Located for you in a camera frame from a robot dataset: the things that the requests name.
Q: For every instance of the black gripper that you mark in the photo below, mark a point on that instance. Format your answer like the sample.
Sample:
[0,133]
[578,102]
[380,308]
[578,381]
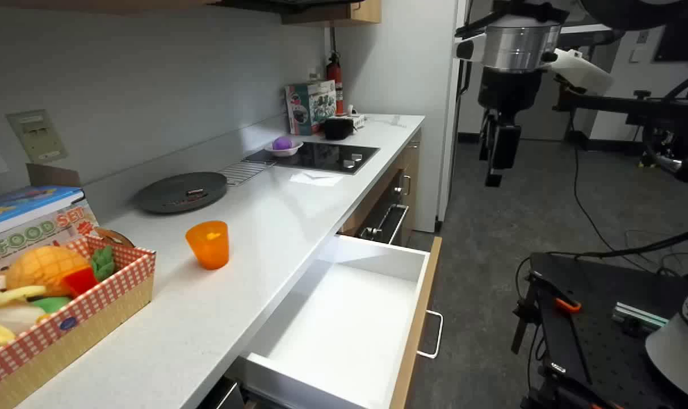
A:
[508,90]

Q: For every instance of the white drawer with wood front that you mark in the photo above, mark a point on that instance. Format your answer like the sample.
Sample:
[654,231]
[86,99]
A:
[344,325]

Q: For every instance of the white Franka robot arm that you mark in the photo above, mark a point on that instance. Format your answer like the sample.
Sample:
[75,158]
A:
[520,41]

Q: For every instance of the wood cabinet front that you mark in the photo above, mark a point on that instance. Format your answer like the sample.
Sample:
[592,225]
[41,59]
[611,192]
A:
[412,178]

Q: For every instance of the black oven front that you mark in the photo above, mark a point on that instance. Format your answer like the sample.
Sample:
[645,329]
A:
[385,213]

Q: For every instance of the orange clamp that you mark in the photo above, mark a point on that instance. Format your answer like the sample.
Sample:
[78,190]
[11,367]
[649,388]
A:
[566,305]

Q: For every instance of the black glass cooktop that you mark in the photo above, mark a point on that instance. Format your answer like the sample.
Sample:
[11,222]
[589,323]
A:
[317,158]

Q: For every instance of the wooden upper cabinet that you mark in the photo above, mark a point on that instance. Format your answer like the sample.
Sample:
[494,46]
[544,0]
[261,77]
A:
[334,10]

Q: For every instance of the purple cloth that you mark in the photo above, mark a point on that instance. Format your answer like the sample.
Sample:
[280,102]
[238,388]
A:
[284,147]

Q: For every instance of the teal white strip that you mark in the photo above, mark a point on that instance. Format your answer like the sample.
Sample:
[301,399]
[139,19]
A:
[638,315]

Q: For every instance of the orange plastic cup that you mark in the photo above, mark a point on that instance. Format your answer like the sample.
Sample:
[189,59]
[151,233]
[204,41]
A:
[208,246]

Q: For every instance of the black round plate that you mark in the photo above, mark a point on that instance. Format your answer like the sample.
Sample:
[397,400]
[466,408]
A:
[179,192]

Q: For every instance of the red checkered toy food box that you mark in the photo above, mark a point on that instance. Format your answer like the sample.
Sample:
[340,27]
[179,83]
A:
[94,309]

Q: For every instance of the red toy tomato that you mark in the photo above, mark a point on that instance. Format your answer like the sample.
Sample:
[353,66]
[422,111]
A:
[78,282]

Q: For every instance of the yellow toy pineapple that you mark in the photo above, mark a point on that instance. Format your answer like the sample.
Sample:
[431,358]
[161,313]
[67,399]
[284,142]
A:
[43,267]

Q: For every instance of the light green toy vegetable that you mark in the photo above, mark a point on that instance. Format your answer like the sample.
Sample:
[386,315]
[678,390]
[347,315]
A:
[51,305]

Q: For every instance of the blue toy food carton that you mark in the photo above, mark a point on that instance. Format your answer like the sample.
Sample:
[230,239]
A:
[26,219]

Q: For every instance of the yellow toy banana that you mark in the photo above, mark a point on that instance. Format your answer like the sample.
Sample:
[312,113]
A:
[10,297]

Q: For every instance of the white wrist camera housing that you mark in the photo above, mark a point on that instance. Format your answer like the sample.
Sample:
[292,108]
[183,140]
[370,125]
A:
[582,70]

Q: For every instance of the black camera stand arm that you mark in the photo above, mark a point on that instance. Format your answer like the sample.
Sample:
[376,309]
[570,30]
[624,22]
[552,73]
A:
[629,111]

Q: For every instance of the beige wall switch plate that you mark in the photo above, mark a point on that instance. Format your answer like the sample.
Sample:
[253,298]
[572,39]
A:
[37,137]

